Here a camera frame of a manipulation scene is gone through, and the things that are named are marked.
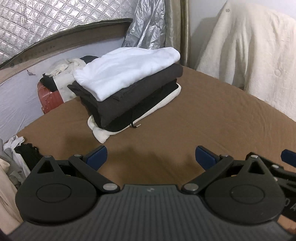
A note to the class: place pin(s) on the silver plastic sheet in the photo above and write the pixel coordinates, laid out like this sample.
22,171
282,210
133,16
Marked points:
145,23

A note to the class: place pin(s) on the brown wooden ledge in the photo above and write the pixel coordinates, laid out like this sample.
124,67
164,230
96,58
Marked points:
69,41

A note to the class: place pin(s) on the pale beige cloth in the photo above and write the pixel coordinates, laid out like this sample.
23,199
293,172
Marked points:
7,197

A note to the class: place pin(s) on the dark grey folded garment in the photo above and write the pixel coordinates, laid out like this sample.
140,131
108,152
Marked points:
138,88

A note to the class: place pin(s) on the cream patterned cloth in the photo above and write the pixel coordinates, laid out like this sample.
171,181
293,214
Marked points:
62,74

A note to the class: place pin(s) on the grey cloth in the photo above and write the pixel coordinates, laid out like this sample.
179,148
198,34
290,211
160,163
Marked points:
11,169

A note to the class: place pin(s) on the black fuzzy cloth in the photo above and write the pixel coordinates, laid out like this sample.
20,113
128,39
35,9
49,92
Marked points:
29,154

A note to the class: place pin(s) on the silver quilted cover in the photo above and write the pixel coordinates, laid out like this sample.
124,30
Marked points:
46,18

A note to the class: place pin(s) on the beige curtain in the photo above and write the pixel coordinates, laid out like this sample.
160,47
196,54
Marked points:
178,27

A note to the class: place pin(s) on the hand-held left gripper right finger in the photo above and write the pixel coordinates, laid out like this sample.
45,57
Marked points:
205,157

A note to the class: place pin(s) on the red suitcase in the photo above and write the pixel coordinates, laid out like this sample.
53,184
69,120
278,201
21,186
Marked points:
49,99

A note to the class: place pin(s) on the black folded garment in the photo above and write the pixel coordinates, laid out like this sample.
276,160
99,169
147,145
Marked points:
150,102

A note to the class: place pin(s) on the white shirt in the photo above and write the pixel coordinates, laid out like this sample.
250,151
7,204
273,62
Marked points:
120,69

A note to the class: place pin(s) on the white crumpled cloth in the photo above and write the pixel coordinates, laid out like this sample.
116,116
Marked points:
12,143

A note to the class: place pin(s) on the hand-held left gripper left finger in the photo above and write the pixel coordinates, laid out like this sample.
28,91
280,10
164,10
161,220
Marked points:
98,157

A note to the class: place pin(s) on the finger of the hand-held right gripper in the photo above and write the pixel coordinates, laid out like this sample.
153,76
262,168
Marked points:
288,157

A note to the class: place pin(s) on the cream quilt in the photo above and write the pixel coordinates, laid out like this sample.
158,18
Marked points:
254,46

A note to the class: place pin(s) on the cream folded garment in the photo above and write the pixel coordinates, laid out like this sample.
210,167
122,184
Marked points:
101,135

